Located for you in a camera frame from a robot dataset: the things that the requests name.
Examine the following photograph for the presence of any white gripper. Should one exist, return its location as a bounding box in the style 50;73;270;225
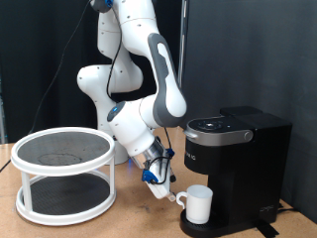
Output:
144;155;177;202

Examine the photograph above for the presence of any white plastic mug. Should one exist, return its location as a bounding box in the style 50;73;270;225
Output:
175;183;214;225

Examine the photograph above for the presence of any black Keurig coffee machine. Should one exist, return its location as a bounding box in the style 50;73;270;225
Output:
178;105;293;238

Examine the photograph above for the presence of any white two-tier turntable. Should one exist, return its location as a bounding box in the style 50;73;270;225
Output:
10;126;117;227

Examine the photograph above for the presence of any grey partition panel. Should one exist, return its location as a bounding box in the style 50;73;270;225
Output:
178;0;317;224

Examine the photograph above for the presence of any black curtain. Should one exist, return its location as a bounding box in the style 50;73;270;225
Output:
0;0;183;144

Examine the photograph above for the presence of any wrist camera on blue mount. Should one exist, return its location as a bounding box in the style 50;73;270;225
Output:
141;169;159;184

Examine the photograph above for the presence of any black power cord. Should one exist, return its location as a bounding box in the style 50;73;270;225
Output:
276;201;301;213

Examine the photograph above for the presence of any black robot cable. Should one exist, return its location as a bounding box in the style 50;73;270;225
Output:
0;0;176;185

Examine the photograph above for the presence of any metal frame post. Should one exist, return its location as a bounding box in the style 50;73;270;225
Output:
0;73;8;145

